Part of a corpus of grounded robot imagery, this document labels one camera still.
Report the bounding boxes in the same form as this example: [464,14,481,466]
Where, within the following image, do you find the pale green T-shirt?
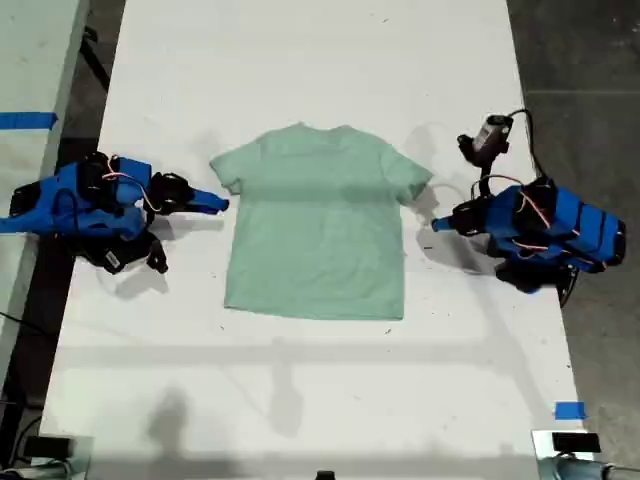
[208,121,435,322]

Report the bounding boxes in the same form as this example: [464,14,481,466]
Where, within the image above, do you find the black table strut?
[82,27,112,94]

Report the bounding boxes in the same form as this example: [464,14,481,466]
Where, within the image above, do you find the long blue tape strip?
[0,111,60,132]

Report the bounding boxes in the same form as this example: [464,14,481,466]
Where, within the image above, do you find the pale side table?
[0,0,92,386]

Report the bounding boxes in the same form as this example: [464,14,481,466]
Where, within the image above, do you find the square blue tape piece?
[554,401,587,421]

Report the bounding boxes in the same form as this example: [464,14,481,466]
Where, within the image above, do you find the black camera stalk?
[142,233,170,275]
[472,162,497,201]

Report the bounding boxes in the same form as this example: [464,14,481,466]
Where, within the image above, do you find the black camera box grey side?
[456,113,512,169]

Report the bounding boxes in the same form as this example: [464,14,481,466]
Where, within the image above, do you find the black camera box white label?
[82,234,151,275]

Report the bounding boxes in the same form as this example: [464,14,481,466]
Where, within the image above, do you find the black camera cable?
[507,107,549,184]
[52,189,81,236]

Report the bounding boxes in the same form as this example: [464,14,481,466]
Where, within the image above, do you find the black base cable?
[558,263,582,309]

